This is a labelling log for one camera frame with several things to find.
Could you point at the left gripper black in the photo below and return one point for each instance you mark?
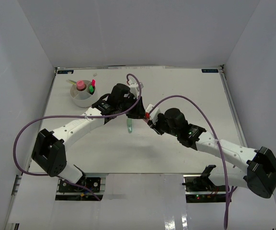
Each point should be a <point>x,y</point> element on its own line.
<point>140,110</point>

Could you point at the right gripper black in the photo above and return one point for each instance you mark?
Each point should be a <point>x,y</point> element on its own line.
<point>155,126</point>

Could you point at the mint green highlighter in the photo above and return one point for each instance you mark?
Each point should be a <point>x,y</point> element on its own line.
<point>129,124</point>

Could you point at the black highlighter pink cap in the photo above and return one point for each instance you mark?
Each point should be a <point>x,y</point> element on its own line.
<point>93,82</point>

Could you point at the pink capped crayon tube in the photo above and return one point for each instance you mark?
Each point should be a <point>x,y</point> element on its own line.
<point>80,85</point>

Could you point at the yellow pen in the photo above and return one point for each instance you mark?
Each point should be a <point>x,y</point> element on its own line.
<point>71,81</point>

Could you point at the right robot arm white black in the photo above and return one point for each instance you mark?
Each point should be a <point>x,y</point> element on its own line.
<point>255,169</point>

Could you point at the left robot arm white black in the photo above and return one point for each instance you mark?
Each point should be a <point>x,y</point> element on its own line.
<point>51,146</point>

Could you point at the white round divided organizer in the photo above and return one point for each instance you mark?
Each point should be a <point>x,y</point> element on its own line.
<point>83,99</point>

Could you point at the right blue table label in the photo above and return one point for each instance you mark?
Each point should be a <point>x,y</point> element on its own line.
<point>209,70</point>

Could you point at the blue table label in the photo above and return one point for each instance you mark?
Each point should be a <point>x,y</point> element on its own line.
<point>209,70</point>
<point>65,71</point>

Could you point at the left blue table label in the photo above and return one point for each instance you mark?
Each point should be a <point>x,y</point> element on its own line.
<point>65,71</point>

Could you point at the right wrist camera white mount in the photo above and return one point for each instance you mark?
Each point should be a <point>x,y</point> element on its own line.
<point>152,113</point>

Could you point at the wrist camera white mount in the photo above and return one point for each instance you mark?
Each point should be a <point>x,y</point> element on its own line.
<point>152,113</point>
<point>134,88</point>

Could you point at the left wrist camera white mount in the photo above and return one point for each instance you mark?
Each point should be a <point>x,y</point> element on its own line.
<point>134,88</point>

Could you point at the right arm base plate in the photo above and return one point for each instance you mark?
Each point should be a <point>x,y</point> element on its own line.
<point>200,190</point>

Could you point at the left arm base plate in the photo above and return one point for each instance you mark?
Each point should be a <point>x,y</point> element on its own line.
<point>91,189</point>

